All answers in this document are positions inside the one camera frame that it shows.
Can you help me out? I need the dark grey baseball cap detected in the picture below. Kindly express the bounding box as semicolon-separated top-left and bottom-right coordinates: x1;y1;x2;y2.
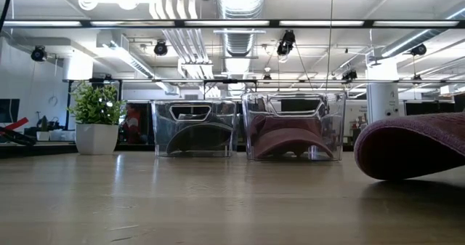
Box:
166;118;235;155

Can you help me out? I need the maroon baseball cap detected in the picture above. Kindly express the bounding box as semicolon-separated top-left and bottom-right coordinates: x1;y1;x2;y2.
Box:
354;112;465;181
250;113;335;159

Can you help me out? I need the clear plastic bin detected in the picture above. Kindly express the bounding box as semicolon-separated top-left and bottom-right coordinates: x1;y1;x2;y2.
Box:
150;99;239;158
241;91;347;162

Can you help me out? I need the black ceiling spotlight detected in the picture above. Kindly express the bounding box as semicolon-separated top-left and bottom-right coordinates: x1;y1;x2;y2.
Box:
153;39;169;56
410;43;428;57
276;29;296;56
341;68;359;82
31;45;48;63

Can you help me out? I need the black overhead light bar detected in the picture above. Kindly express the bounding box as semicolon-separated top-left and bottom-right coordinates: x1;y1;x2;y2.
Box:
0;18;465;30

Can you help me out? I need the green plant in white pot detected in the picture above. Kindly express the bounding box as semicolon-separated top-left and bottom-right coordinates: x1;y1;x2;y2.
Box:
67;79;128;156

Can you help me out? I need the small cactus in white pot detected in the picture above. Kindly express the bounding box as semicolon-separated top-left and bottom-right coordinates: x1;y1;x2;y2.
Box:
36;115;52;142

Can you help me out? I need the red bar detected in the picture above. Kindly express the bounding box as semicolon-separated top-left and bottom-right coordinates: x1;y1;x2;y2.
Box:
0;116;28;132

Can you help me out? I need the black monitor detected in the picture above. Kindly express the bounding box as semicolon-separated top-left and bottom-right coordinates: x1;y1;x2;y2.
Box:
0;98;21;124

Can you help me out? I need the silver ventilation duct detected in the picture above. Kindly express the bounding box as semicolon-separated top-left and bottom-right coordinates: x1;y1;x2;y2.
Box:
217;0;266;57

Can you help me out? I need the black aluminium table frame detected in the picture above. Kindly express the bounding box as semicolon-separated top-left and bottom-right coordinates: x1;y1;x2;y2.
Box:
0;142;357;159

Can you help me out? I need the black strap loop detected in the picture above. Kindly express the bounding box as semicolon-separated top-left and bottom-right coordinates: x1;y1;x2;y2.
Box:
0;126;36;146

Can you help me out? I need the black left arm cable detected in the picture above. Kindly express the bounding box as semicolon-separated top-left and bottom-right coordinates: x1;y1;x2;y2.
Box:
0;0;15;33

